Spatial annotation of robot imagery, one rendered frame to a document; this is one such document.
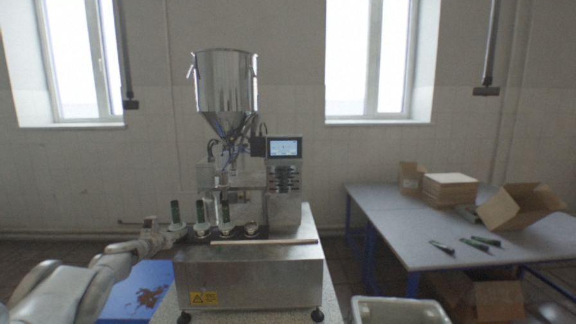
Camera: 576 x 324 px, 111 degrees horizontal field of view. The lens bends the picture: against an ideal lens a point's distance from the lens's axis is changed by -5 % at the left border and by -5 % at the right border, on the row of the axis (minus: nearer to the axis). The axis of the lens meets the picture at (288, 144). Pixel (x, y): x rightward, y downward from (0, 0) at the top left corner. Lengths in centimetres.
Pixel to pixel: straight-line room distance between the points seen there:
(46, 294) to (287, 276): 73
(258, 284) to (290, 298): 14
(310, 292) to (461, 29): 295
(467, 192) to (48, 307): 227
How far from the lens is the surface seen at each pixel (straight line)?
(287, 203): 104
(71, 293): 45
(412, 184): 232
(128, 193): 312
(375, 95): 301
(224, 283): 102
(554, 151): 424
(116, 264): 69
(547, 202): 212
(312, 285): 102
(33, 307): 43
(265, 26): 251
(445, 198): 217
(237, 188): 107
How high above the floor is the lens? 160
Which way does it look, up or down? 10 degrees down
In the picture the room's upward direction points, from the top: straight up
